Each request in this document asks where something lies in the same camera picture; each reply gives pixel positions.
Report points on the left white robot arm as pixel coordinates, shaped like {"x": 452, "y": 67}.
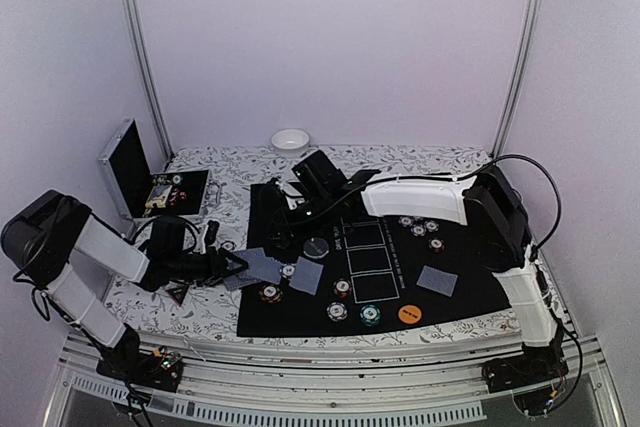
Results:
{"x": 206, "y": 314}

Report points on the red chip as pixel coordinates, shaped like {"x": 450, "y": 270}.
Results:
{"x": 342, "y": 288}
{"x": 436, "y": 245}
{"x": 271, "y": 294}

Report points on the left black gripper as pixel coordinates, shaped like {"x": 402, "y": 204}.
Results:
{"x": 216, "y": 273}

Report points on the white poker chip stack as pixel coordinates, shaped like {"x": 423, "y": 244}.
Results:
{"x": 229, "y": 246}

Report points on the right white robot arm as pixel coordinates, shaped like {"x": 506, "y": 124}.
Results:
{"x": 482, "y": 201}

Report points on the left aluminium frame post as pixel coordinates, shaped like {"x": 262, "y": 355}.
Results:
{"x": 140, "y": 52}

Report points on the right aluminium frame post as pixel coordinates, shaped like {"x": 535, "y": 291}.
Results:
{"x": 531, "y": 15}

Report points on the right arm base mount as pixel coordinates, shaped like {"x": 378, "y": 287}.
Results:
{"x": 534, "y": 365}

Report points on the black poker mat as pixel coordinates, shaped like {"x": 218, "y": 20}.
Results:
{"x": 373, "y": 268}

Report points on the clear dealer button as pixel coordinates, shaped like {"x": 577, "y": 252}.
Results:
{"x": 315, "y": 248}

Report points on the white ceramic bowl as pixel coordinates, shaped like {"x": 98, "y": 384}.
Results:
{"x": 290, "y": 142}

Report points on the blue card deck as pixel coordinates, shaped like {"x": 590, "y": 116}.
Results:
{"x": 261, "y": 268}

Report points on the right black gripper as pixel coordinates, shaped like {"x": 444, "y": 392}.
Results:
{"x": 287, "y": 228}

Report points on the black triangular marker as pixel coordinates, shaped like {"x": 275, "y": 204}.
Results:
{"x": 178, "y": 294}

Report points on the green chip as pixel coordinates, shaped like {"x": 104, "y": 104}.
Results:
{"x": 370, "y": 315}

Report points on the silver poker chip case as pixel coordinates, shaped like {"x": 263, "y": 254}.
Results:
{"x": 138, "y": 193}

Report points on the white chip cluster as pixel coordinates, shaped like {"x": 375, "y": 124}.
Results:
{"x": 431, "y": 226}
{"x": 418, "y": 230}

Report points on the face-down card big blind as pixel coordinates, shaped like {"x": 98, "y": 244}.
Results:
{"x": 437, "y": 281}

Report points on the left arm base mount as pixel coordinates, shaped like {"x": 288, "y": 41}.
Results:
{"x": 161, "y": 369}

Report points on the orange big blind button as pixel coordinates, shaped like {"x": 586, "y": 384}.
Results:
{"x": 409, "y": 314}

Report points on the aluminium frame post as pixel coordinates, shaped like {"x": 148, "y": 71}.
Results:
{"x": 140, "y": 52}
{"x": 531, "y": 15}

